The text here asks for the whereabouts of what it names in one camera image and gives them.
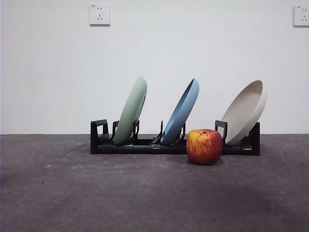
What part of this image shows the black plate rack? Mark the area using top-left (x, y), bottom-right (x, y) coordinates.
top-left (90, 118), bottom-right (261, 156)

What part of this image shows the beige plate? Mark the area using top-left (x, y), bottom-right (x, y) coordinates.
top-left (221, 80), bottom-right (268, 145)

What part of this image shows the green plate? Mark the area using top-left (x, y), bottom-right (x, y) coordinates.
top-left (113, 76), bottom-right (148, 145)

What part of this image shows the white wall socket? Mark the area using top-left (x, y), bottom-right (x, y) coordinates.
top-left (89, 3), bottom-right (111, 27)
top-left (293, 4), bottom-right (309, 27)

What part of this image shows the red yellow apple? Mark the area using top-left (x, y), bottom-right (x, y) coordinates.
top-left (185, 129), bottom-right (223, 166)

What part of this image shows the blue plate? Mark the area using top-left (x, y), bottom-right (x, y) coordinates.
top-left (160, 78), bottom-right (200, 145)

